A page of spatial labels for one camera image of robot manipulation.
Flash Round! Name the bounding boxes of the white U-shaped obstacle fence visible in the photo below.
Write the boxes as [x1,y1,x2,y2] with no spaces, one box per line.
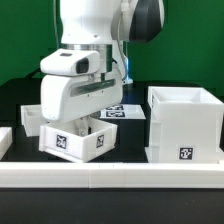
[0,127,224,189]

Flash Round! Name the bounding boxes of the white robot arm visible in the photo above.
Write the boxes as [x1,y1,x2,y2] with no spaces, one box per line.
[40,0,164,122]

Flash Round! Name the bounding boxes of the marker tag sheet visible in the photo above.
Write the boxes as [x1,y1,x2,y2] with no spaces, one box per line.
[100,104,145,120]

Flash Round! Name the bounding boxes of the white drawer cabinet box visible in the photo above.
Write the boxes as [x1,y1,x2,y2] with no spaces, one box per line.
[146,86,224,163]

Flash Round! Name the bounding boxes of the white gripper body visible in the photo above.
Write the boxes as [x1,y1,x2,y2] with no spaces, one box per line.
[41,68,123,122]

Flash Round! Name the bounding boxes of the white drawer tray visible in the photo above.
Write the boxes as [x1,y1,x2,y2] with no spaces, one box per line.
[20,105,46,137]
[39,117,117,163]

